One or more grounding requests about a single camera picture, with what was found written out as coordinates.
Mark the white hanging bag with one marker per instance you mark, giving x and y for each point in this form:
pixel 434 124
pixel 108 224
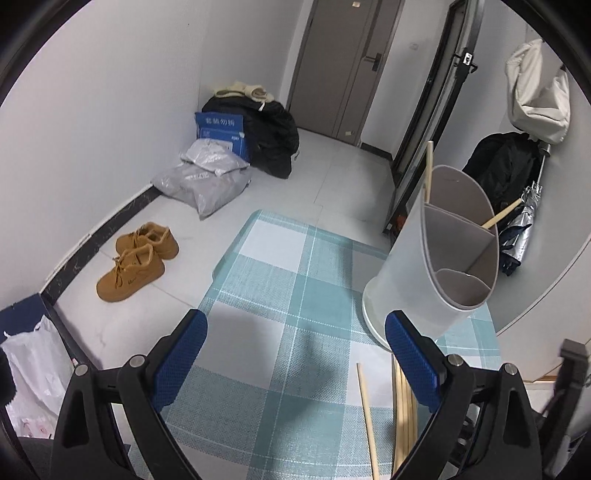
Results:
pixel 535 92

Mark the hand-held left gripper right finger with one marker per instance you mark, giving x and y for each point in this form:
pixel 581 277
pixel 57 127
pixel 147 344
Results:
pixel 408 355

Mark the beige cloth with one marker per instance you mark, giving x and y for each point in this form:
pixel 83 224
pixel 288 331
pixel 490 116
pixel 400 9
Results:
pixel 242 91

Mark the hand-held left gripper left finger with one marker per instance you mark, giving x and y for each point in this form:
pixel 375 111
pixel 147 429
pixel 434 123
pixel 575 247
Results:
pixel 182 350

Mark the blue cardboard envelope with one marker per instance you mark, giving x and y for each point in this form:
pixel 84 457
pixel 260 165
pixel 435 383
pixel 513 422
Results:
pixel 221 131

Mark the black door frame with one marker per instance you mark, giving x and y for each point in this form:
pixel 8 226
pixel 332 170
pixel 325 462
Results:
pixel 431 115

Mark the white utensil holder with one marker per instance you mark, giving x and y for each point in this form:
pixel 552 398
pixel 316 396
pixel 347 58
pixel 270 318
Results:
pixel 406 277

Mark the black jacket pile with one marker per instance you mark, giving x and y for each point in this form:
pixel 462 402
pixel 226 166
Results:
pixel 270 134

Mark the small grey parcel bag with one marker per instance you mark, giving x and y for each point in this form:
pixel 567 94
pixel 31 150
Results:
pixel 210 154

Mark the grey door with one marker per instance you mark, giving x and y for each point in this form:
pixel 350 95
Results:
pixel 341 69

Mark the silver folded umbrella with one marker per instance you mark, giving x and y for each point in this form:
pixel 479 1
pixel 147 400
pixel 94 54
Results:
pixel 521 230

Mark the white plastic bag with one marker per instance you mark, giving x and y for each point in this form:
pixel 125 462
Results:
pixel 32 369

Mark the black hanging jacket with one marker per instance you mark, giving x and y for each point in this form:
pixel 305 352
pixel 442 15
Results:
pixel 503 170

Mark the dark blue box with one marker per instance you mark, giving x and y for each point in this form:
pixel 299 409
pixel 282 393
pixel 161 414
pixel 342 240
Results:
pixel 18 316

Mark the large grey parcel bag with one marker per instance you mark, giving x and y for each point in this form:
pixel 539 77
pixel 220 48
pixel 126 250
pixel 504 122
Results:
pixel 198 189

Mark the teal checked tablecloth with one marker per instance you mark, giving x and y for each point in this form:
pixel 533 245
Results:
pixel 286 300

